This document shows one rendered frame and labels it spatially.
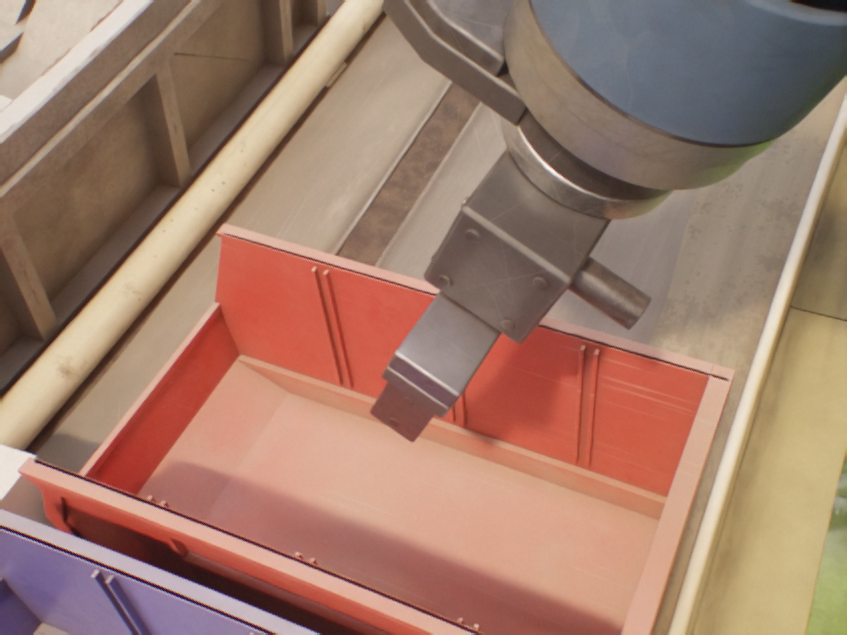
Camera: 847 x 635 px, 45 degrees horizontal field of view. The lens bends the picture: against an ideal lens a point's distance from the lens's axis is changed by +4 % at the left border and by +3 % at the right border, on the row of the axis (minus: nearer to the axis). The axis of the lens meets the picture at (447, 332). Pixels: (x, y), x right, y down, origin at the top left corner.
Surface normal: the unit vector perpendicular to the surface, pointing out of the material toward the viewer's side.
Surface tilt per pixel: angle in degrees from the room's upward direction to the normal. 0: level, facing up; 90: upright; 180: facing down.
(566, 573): 0
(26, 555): 88
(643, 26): 84
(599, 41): 82
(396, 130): 0
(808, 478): 0
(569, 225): 25
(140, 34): 100
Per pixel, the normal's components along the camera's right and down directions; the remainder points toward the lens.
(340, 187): -0.07, -0.63
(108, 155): 0.91, 0.37
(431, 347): 0.32, -0.47
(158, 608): -0.41, 0.70
